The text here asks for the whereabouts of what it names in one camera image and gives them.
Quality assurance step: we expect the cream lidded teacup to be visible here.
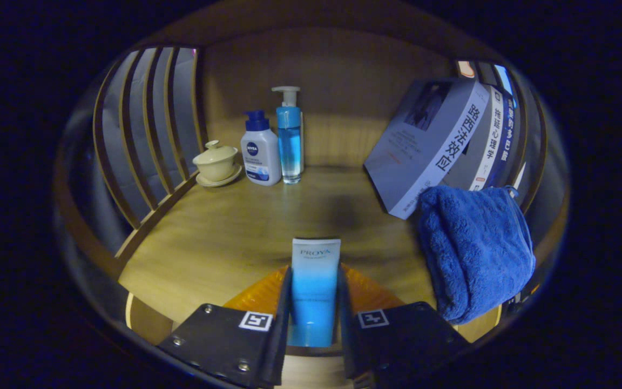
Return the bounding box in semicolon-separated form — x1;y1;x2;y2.
192;140;243;188

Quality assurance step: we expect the blue cosmetic tube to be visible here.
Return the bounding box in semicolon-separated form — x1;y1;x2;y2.
288;238;342;348

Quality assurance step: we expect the blue pump bottle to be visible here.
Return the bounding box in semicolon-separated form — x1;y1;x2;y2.
272;86;305;185

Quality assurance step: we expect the dark blue book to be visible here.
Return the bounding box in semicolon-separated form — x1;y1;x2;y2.
486;97;517;189

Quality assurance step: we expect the grey book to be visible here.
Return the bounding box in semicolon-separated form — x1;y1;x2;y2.
363;78;491;220

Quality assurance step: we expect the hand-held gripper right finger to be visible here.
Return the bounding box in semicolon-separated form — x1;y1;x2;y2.
336;263;472;388

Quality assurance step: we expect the white bottle with blue cap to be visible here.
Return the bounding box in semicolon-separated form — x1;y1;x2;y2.
240;110;282;186

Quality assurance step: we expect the white spine book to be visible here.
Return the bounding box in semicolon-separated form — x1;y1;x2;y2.
443;86;506;191

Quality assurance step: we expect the wooden countertop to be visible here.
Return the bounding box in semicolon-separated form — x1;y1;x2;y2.
118;165;506;389

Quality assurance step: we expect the wooden cabinet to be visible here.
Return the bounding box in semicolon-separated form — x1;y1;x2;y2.
55;0;571;346

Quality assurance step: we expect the blue towel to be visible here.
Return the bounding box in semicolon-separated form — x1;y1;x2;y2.
417;185;537;325

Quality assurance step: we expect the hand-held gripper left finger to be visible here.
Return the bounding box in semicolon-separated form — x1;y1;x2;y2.
156;265;294;389

